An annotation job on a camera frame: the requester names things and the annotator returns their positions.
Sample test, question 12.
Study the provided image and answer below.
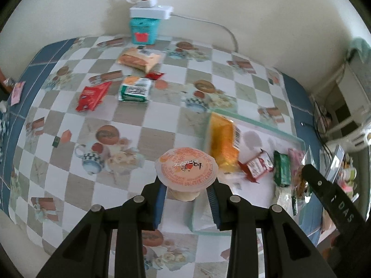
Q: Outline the jelly cup orange lid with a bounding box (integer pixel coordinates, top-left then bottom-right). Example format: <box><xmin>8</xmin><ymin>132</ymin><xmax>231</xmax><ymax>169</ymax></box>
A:
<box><xmin>155</xmin><ymin>147</ymin><xmax>219</xmax><ymax>202</ymax></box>

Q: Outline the small red candy packet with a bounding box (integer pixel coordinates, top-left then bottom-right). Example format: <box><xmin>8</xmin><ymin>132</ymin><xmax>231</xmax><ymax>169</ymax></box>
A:
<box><xmin>145</xmin><ymin>70</ymin><xmax>164</xmax><ymax>80</ymax></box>

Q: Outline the orange bread snack packet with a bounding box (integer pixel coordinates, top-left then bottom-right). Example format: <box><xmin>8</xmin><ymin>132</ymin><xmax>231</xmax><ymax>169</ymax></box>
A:
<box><xmin>117</xmin><ymin>47</ymin><xmax>161</xmax><ymax>73</ymax></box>

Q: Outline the red snack packet front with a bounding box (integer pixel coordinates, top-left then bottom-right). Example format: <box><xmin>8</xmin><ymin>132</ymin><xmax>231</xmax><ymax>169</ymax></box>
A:
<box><xmin>238</xmin><ymin>149</ymin><xmax>274</xmax><ymax>183</ymax></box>

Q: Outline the red snack packet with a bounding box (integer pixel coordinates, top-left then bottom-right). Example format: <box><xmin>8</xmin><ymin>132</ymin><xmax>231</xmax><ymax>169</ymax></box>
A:
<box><xmin>75</xmin><ymin>82</ymin><xmax>112</xmax><ymax>112</ymax></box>
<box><xmin>238</xmin><ymin>149</ymin><xmax>274</xmax><ymax>183</ymax></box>

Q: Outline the orange yellow snack packet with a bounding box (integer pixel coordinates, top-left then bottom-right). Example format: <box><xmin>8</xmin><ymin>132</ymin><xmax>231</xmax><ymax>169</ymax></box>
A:
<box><xmin>209</xmin><ymin>112</ymin><xmax>240</xmax><ymax>173</ymax></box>

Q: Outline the dark green snack packet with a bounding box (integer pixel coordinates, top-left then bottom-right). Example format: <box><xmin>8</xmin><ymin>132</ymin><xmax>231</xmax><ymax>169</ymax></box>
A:
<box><xmin>274</xmin><ymin>151</ymin><xmax>291</xmax><ymax>187</ymax></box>

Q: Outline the white green small bottle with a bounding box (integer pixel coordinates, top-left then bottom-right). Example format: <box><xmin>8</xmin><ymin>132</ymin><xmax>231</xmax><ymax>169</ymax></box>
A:
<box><xmin>341</xmin><ymin>167</ymin><xmax>357</xmax><ymax>182</ymax></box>

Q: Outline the black smartphone on stand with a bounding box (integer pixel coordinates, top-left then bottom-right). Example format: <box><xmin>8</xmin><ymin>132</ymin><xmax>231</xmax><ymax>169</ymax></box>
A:
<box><xmin>325</xmin><ymin>145</ymin><xmax>345</xmax><ymax>183</ymax></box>

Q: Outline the pink snack packet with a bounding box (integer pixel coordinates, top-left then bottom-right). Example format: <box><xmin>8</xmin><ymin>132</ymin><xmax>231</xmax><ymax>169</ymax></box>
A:
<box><xmin>288</xmin><ymin>148</ymin><xmax>304</xmax><ymax>178</ymax></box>

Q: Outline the green white snack packet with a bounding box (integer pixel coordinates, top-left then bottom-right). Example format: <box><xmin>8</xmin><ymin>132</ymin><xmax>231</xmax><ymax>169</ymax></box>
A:
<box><xmin>118</xmin><ymin>76</ymin><xmax>152</xmax><ymax>103</ymax></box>

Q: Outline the patterned checkered tablecloth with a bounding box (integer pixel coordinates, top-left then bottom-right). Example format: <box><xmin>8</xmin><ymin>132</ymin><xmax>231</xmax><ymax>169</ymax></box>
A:
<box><xmin>1</xmin><ymin>36</ymin><xmax>320</xmax><ymax>277</ymax></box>

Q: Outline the white shelf cabinet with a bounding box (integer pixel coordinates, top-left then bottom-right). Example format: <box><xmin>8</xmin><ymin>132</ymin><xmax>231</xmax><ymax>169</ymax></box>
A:
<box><xmin>311</xmin><ymin>38</ymin><xmax>371</xmax><ymax>153</ymax></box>

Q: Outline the teal toy box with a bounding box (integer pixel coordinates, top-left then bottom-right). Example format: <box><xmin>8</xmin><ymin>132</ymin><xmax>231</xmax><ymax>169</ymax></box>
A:
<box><xmin>130</xmin><ymin>18</ymin><xmax>160</xmax><ymax>45</ymax></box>

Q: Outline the small pink candy wrapper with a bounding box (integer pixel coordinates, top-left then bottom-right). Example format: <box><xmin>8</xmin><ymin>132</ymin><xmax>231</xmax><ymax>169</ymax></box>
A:
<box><xmin>11</xmin><ymin>81</ymin><xmax>25</xmax><ymax>106</ymax></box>

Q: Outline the white power strip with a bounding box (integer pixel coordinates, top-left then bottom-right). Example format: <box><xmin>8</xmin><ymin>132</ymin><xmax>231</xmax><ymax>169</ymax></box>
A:
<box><xmin>130</xmin><ymin>6</ymin><xmax>173</xmax><ymax>20</ymax></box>

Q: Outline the black charging cable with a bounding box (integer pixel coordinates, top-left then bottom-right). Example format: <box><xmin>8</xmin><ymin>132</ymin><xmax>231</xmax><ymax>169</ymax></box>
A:
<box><xmin>301</xmin><ymin>95</ymin><xmax>334</xmax><ymax>163</ymax></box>

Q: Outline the white power strip cable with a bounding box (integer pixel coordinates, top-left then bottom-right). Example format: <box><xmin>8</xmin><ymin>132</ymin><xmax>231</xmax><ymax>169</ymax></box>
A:
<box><xmin>169</xmin><ymin>13</ymin><xmax>240</xmax><ymax>54</ymax></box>

